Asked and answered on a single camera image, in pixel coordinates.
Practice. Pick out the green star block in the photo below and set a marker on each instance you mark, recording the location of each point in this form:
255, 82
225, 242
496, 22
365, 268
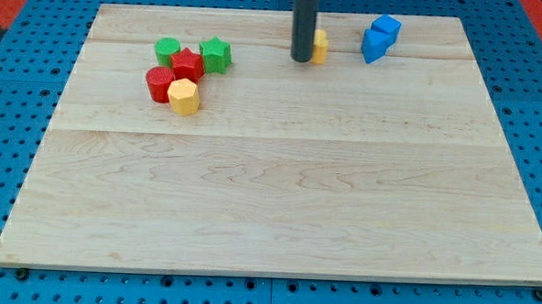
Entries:
216, 55

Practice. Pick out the green cylinder block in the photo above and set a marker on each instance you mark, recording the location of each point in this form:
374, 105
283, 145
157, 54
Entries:
164, 48

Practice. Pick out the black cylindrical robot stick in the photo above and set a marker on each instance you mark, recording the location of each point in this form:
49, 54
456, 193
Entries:
304, 17

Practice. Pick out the red cylinder block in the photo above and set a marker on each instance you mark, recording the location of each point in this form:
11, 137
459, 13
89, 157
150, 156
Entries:
158, 80

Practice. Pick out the blue cube block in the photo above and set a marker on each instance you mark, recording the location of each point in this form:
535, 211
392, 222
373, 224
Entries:
388, 25

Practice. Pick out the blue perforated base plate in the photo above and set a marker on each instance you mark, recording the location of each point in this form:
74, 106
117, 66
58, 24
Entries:
39, 50

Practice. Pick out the yellow hexagon block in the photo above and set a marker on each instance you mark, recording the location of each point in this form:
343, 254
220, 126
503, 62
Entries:
184, 97

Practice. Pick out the light wooden board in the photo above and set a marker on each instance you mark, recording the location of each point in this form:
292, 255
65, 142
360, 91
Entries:
395, 171

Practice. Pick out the blue triangle block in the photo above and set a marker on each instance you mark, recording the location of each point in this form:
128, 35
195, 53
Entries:
374, 45

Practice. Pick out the yellow heart block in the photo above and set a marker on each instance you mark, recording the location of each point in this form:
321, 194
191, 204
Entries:
320, 47

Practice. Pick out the red star block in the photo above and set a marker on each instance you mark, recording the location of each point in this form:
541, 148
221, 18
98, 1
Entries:
187, 65

